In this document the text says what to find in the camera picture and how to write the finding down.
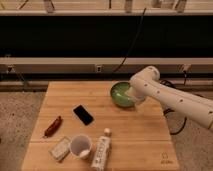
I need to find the green ceramic bowl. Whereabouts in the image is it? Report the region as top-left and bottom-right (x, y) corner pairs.
(110, 82), (134, 108)

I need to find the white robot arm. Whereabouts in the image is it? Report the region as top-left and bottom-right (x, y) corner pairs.
(126, 66), (213, 132)

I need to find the black smartphone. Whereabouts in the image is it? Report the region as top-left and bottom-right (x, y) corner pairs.
(73, 105), (93, 125)

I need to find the red-brown snack bar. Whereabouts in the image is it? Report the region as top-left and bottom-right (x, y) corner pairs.
(44, 116), (62, 137)

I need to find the white plastic cup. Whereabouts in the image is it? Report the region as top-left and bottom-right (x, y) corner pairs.
(69, 134), (92, 159)

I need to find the white tube with cap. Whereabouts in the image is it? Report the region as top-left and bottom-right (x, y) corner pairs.
(91, 128), (111, 171)

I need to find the white wall outlet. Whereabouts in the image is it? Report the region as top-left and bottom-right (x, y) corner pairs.
(97, 66), (102, 73)

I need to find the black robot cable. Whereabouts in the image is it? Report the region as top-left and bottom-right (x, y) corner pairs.
(159, 78), (188, 136)

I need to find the black hanging cable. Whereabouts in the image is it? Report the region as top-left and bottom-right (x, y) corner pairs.
(109, 7), (147, 75)

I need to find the grey horizontal rail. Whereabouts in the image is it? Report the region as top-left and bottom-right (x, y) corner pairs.
(0, 57), (213, 74)

